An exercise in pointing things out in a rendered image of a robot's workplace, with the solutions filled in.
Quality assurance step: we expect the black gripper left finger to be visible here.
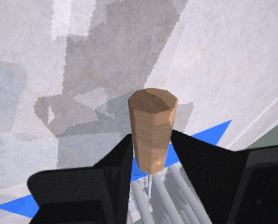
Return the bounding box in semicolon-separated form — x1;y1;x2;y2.
27;134;133;224

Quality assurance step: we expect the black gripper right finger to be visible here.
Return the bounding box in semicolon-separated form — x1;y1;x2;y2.
170;130;278;224

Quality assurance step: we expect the blue flat strip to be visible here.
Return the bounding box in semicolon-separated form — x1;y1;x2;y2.
0;120;232;218

